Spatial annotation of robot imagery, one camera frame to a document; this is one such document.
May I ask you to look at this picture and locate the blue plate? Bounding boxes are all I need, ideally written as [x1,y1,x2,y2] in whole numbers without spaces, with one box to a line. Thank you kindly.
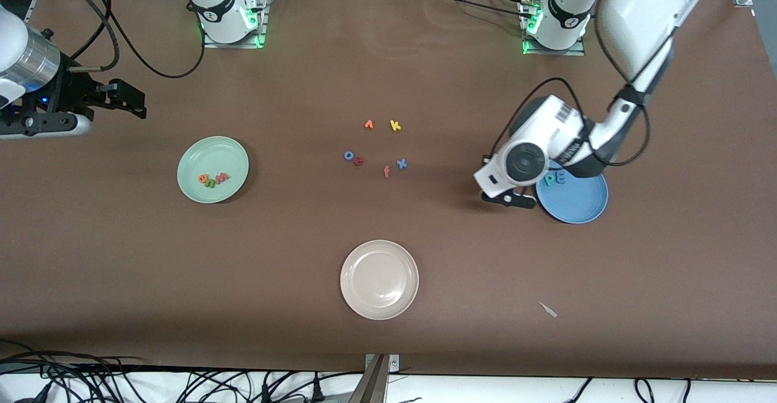
[535,159,609,225]

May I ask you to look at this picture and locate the pale green plate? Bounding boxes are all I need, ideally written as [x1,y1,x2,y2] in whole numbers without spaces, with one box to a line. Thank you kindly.
[177,136,250,204]

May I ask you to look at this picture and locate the brown table cover sheet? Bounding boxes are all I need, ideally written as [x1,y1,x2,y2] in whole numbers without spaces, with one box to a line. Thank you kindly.
[0,0,777,381]

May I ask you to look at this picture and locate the beige plate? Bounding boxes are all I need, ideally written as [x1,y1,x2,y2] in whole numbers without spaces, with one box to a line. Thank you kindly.
[340,240,420,321]

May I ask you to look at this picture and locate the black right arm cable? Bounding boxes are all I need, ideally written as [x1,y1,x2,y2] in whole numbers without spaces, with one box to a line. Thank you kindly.
[36,0,205,80]

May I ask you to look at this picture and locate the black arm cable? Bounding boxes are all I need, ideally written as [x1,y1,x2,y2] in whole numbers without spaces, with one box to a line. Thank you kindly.
[487,0,653,168]
[36,0,205,80]

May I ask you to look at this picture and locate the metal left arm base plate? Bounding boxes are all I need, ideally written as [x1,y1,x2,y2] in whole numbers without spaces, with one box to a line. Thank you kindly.
[521,1,586,56]

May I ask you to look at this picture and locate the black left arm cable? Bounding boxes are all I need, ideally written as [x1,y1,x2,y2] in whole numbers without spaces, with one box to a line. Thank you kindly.
[487,0,653,168]

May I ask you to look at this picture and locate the metal table clamp bracket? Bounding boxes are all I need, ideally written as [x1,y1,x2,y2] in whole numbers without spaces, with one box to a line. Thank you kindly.
[348,353,401,403]

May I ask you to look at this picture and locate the tangled black floor cables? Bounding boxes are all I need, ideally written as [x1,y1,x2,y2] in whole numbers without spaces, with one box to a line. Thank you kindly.
[0,339,365,403]

